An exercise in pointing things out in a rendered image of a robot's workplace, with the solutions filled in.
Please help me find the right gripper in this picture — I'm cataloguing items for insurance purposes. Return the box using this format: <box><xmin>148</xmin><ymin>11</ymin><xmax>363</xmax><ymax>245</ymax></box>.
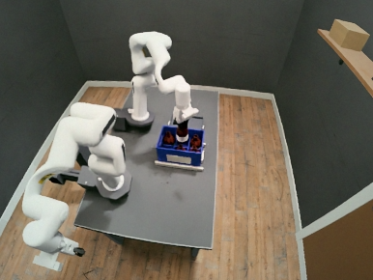
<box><xmin>59</xmin><ymin>238</ymin><xmax>86</xmax><ymax>257</ymax></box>

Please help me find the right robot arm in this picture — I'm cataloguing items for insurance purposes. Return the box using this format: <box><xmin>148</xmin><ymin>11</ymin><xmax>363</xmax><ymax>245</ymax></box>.
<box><xmin>22</xmin><ymin>102</ymin><xmax>126</xmax><ymax>271</ymax></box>

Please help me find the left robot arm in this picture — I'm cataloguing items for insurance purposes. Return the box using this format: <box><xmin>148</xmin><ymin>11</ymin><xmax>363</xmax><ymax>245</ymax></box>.
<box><xmin>129</xmin><ymin>32</ymin><xmax>199</xmax><ymax>121</ymax></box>

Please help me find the black shallow tray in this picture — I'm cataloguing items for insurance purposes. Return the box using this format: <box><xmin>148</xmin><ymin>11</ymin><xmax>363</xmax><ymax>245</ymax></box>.
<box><xmin>169</xmin><ymin>114</ymin><xmax>204</xmax><ymax>130</ymax></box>

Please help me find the blue box with white label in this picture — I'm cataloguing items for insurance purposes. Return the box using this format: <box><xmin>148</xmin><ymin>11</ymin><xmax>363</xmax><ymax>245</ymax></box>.
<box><xmin>156</xmin><ymin>126</ymin><xmax>205</xmax><ymax>167</ymax></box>

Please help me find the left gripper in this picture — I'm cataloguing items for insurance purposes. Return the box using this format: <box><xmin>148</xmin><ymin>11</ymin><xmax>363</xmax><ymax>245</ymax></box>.
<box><xmin>173</xmin><ymin>106</ymin><xmax>189</xmax><ymax>130</ymax></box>

